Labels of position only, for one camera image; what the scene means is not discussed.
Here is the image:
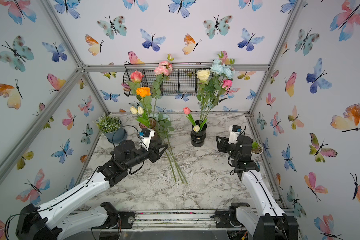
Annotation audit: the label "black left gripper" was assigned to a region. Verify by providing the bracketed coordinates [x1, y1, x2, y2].
[123, 140, 168, 172]

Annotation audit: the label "light blue flower stem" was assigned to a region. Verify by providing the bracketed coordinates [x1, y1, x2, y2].
[153, 113, 177, 182]
[170, 126, 188, 185]

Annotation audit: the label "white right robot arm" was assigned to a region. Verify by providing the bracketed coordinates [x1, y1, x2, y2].
[216, 135, 299, 240]

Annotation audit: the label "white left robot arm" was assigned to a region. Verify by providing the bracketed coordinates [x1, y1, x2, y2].
[15, 140, 168, 240]

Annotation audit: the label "pink ribbed glass vase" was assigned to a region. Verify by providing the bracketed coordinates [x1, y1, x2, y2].
[139, 118, 163, 145]

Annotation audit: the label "black ribbed vase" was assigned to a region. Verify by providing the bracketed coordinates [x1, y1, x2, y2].
[190, 123, 208, 147]

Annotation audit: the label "small white succulent pot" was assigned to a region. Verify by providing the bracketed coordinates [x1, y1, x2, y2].
[251, 141, 263, 155]

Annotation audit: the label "blue plant pot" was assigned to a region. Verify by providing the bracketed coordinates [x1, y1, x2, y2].
[104, 128, 128, 145]

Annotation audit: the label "white tulip buds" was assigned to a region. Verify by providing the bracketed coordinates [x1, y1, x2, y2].
[130, 106, 145, 115]

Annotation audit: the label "red tulip flower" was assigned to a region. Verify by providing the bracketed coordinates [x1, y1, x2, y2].
[183, 107, 191, 115]

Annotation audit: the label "green artificial bush plant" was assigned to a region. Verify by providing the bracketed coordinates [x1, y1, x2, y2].
[94, 115, 122, 133]

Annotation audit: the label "orange flower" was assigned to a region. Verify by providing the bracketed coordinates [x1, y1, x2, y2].
[136, 87, 151, 98]

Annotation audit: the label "magenta rose flower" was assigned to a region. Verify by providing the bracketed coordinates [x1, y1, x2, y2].
[222, 79, 233, 90]

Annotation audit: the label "pink rose flower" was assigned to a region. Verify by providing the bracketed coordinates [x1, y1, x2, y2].
[130, 71, 144, 83]

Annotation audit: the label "yellow rose flower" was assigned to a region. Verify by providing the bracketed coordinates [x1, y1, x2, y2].
[197, 70, 211, 82]

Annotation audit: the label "pink peony flower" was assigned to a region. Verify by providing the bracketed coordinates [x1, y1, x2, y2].
[154, 61, 173, 76]

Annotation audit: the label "light blue flower bunch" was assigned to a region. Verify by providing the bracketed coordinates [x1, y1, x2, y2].
[210, 59, 235, 80]

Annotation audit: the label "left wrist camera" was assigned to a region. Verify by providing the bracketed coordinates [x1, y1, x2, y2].
[139, 129, 155, 151]

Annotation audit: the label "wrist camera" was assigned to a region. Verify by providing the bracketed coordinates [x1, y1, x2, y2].
[139, 129, 155, 151]
[228, 125, 242, 144]

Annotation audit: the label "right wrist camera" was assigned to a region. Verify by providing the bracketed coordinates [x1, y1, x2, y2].
[228, 125, 242, 144]

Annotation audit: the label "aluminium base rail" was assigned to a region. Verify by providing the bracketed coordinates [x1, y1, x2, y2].
[47, 209, 259, 232]

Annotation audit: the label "black wire wall basket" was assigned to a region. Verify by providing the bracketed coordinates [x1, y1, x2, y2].
[122, 63, 207, 97]

